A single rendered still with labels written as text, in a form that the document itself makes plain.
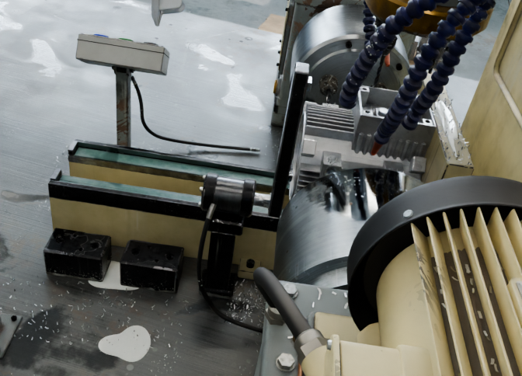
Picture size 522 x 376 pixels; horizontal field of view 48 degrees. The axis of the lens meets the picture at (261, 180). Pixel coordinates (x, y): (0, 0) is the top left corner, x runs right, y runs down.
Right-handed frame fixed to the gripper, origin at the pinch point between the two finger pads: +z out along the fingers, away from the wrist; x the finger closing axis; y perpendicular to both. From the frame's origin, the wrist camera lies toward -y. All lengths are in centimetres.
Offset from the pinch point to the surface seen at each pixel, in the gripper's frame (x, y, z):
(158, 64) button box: -3.7, 2.9, 9.2
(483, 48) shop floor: 307, 175, -70
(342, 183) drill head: -45, 36, 24
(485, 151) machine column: -18, 63, 16
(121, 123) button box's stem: 6.4, -5.0, 21.6
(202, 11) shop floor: 296, -27, -62
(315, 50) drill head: -4.9, 32.6, 2.0
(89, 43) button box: -3.7, -11.0, 7.2
